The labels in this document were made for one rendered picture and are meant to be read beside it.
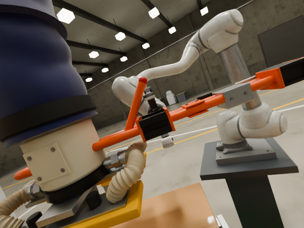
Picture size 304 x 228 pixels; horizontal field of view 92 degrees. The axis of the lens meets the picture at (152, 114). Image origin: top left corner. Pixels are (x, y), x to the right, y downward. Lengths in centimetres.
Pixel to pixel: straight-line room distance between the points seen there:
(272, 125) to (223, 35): 54
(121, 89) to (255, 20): 1426
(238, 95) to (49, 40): 46
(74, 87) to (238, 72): 82
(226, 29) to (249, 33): 1357
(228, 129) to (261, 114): 23
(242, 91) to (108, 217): 40
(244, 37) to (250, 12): 163
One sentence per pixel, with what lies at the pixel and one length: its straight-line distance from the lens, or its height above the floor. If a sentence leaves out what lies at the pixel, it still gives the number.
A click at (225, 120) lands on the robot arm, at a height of 101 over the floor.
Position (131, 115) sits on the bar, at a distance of 39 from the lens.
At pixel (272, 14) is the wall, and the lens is 1494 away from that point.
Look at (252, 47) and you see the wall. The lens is 1439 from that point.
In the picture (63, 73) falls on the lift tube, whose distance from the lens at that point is 41.
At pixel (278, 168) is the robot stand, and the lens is 107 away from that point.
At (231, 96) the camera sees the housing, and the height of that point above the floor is 127.
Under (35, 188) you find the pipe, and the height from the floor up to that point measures 122.
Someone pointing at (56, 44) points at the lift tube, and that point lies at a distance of 45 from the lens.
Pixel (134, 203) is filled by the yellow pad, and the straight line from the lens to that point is 33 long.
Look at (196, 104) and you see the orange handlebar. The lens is 38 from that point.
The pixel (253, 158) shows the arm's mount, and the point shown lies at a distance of 113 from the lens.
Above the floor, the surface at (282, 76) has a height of 127.
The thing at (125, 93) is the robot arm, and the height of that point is 140.
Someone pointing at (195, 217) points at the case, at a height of 95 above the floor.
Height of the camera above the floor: 134
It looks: 6 degrees down
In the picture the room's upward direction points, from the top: 22 degrees counter-clockwise
